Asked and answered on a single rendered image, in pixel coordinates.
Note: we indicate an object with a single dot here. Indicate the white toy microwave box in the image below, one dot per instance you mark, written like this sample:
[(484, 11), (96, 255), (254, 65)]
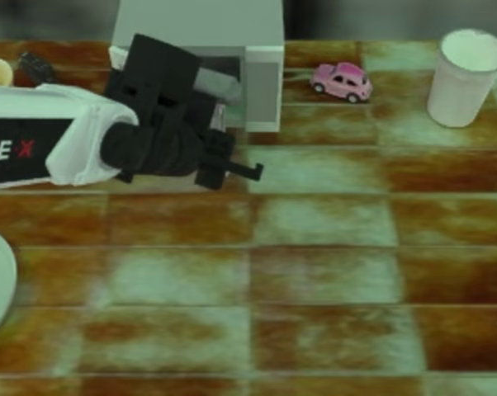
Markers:
[(232, 29)]

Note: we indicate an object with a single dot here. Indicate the pink toy car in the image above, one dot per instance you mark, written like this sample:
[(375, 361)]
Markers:
[(342, 81)]

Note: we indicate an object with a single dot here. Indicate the small black object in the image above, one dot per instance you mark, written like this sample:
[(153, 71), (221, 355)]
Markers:
[(37, 68)]

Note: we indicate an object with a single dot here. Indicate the white paper cup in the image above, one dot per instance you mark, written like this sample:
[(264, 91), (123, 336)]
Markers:
[(463, 74)]

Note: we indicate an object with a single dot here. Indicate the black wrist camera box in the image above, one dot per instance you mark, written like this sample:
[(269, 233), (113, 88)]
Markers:
[(157, 78)]

